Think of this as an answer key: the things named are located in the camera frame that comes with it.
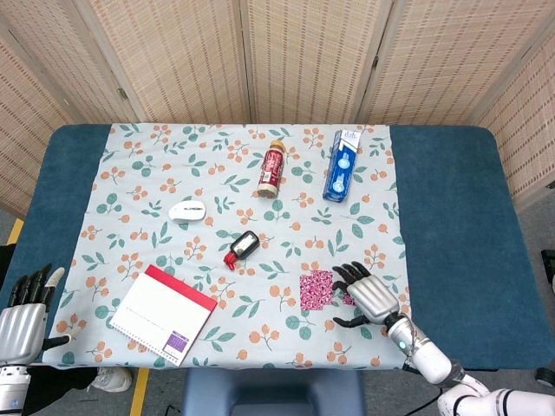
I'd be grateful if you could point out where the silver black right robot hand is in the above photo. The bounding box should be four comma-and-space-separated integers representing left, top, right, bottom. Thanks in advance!
331, 261, 401, 328

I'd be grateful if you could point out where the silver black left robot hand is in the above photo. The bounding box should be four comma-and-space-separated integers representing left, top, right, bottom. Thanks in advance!
0, 263, 73, 366

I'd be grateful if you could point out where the black trouser leg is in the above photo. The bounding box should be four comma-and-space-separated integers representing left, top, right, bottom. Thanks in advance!
21, 365, 99, 416

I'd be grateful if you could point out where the white sneaker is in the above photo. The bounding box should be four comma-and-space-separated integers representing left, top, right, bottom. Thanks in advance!
88, 367, 134, 393

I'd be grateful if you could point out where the blue padded table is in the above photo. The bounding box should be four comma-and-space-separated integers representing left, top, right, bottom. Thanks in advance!
0, 123, 555, 372

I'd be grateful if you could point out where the blue white carton box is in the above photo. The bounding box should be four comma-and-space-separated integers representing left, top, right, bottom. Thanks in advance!
322, 128, 362, 203

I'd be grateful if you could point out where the black ink bottle red cap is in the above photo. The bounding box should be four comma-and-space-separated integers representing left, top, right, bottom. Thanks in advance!
222, 230, 261, 272

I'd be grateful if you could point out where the red cover spiral notebook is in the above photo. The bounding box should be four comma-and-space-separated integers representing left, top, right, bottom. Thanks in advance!
108, 263, 219, 367

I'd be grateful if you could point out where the blue grey chair seat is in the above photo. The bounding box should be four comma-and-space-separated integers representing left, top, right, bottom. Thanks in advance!
180, 367, 366, 416

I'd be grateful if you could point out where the red labelled drink bottle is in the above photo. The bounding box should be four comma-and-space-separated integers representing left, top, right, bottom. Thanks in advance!
257, 139, 287, 199

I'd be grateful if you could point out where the black equipment stand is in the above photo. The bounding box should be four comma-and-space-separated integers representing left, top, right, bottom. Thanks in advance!
540, 249, 555, 285

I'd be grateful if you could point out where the floral leaf berry tablecloth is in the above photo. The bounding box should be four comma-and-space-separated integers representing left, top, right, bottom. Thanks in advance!
42, 123, 417, 370

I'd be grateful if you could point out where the white computer mouse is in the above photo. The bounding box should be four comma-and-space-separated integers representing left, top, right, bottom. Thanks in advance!
167, 199, 206, 224

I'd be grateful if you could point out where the woven folding screen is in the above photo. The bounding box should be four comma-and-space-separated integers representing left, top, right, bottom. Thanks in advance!
0, 0, 555, 218

